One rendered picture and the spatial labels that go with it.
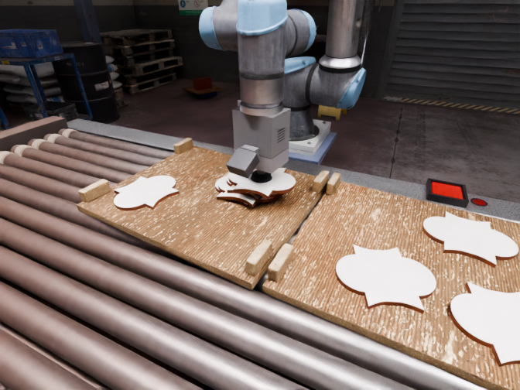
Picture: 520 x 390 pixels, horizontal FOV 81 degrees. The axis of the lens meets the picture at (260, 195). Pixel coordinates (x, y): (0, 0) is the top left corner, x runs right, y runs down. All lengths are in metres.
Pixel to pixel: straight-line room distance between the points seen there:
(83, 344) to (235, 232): 0.26
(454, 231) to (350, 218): 0.17
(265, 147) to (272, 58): 0.14
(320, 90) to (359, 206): 0.43
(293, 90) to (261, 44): 0.49
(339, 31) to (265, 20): 0.43
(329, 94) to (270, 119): 0.44
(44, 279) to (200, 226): 0.25
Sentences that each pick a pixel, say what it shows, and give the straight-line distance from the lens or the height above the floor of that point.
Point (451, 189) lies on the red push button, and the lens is 0.79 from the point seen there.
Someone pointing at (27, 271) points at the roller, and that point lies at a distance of 0.61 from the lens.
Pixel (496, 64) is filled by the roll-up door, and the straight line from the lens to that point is 5.28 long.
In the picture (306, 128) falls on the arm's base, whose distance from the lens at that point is 1.02.
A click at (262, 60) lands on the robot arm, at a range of 0.50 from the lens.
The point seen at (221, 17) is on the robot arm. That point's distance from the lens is 0.66.
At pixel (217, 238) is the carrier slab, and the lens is 0.53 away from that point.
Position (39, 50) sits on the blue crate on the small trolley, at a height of 0.91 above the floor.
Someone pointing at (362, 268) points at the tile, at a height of 0.94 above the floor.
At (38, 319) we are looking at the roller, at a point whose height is 0.92.
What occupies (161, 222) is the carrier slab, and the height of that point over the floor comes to 0.94.
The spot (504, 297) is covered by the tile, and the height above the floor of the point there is 0.94.
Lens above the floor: 1.28
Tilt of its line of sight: 32 degrees down
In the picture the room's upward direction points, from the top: straight up
